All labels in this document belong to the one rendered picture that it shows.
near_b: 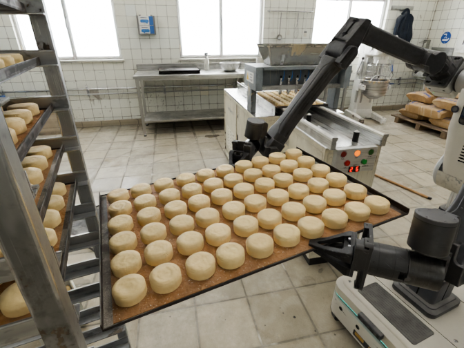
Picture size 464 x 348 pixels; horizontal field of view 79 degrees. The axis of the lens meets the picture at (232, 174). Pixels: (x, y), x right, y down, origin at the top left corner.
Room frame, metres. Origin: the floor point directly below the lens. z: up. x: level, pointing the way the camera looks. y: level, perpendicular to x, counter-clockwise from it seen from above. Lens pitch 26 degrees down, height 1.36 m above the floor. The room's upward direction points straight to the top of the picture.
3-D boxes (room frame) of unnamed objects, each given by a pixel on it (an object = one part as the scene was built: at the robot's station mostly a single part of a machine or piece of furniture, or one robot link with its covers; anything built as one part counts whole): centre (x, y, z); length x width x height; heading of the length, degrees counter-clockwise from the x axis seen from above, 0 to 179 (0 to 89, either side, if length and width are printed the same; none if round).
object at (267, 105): (2.66, -0.19, 0.88); 1.28 x 0.01 x 0.07; 11
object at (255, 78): (2.24, -0.48, 1.01); 0.72 x 0.33 x 0.34; 101
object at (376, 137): (2.38, -0.60, 0.87); 2.01 x 0.03 x 0.07; 11
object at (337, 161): (1.39, -0.66, 0.77); 0.24 x 0.04 x 0.14; 101
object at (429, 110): (4.50, -3.21, 0.32); 0.72 x 0.42 x 0.17; 17
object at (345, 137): (1.74, -0.58, 0.45); 0.70 x 0.34 x 0.90; 11
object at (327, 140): (2.32, -0.32, 0.87); 2.01 x 0.03 x 0.07; 11
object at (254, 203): (0.54, -0.05, 1.02); 0.05 x 0.05 x 0.02
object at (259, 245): (0.40, -0.05, 1.02); 0.05 x 0.05 x 0.02
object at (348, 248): (0.39, -0.19, 1.00); 0.09 x 0.07 x 0.07; 68
